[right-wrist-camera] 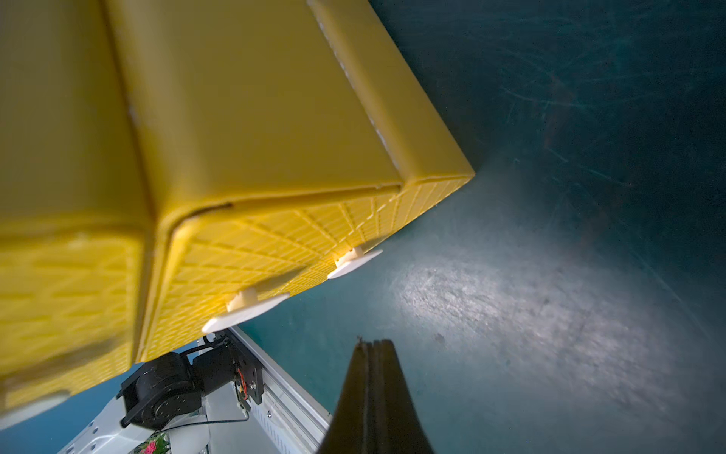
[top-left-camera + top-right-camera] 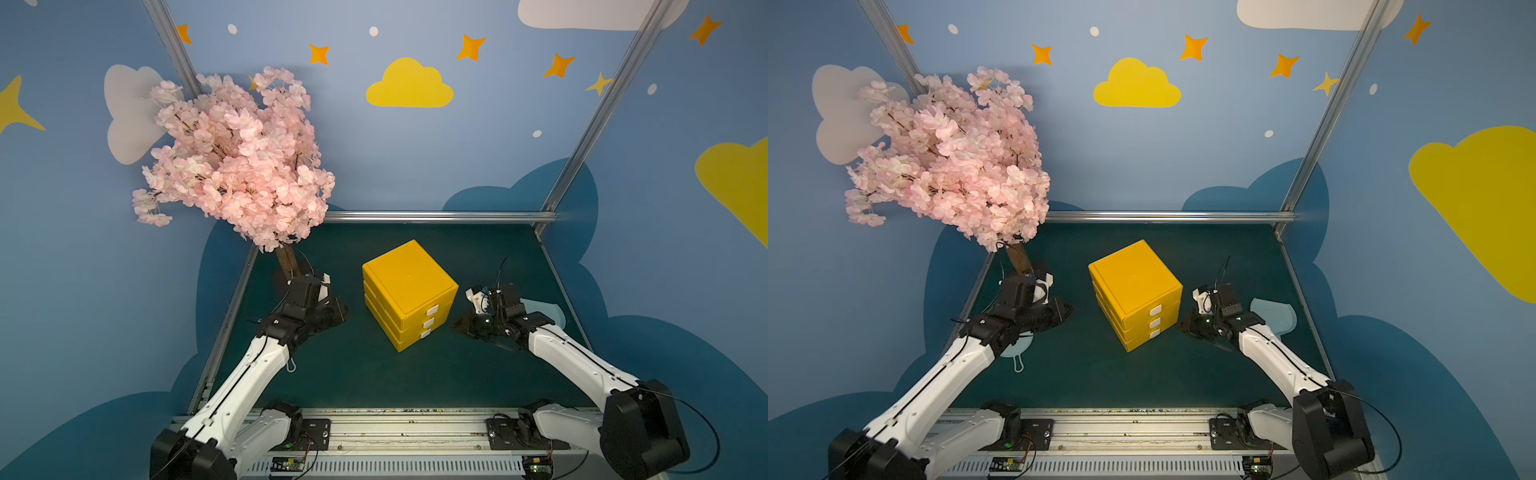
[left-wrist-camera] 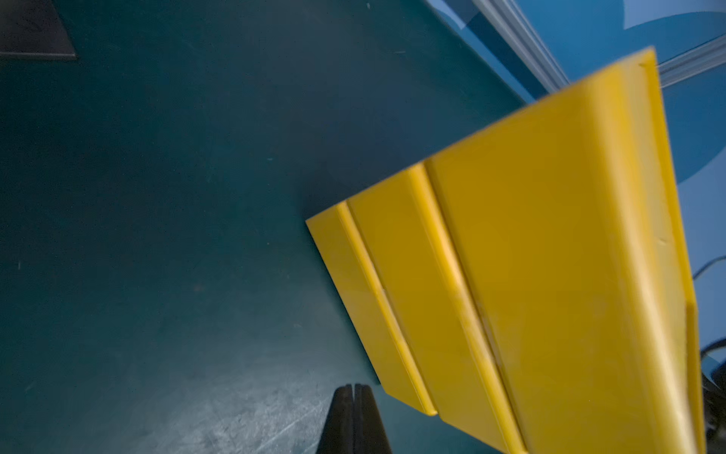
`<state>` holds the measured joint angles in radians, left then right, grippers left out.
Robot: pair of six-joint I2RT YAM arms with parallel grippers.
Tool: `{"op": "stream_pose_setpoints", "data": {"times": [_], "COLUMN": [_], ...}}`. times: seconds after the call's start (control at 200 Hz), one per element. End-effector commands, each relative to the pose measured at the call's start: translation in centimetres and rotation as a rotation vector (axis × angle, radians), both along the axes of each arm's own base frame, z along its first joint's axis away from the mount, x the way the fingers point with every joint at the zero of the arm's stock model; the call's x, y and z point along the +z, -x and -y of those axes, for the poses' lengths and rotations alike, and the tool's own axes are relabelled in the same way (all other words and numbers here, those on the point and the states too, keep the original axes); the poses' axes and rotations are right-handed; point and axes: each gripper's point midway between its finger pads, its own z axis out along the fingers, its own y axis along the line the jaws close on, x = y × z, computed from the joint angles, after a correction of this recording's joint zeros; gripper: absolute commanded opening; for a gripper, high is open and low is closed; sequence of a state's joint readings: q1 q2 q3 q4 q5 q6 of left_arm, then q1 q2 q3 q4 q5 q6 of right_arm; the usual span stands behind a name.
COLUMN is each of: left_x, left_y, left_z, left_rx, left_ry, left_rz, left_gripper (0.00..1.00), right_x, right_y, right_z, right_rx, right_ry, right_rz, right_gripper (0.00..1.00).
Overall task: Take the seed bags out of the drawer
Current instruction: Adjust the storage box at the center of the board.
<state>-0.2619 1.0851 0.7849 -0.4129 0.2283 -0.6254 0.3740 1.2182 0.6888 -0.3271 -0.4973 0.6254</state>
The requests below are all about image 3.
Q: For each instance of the back horizontal aluminium profile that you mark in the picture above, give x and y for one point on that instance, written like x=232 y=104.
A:
x=693 y=62

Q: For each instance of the right corner aluminium post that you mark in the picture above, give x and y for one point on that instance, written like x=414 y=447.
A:
x=514 y=28

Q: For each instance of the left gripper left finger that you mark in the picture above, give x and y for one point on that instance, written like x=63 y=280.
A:
x=337 y=436

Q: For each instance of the yellow drawer cabinet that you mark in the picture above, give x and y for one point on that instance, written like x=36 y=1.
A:
x=530 y=284

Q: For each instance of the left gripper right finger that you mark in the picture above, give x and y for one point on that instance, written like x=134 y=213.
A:
x=370 y=436

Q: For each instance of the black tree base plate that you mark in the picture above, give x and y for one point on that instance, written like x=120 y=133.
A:
x=33 y=30

